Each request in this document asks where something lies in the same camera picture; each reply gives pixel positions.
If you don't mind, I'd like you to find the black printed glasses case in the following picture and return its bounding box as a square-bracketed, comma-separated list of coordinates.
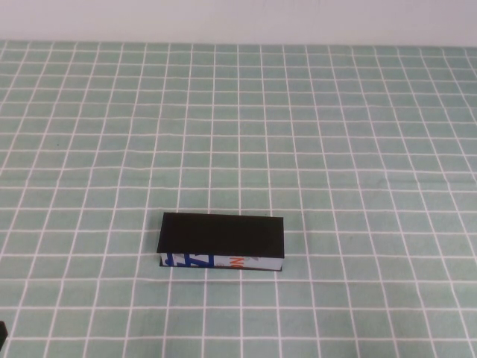
[156, 212, 287, 273]

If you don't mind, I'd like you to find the green white checked tablecloth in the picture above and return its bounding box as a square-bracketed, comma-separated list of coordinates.
[0, 40, 477, 358]

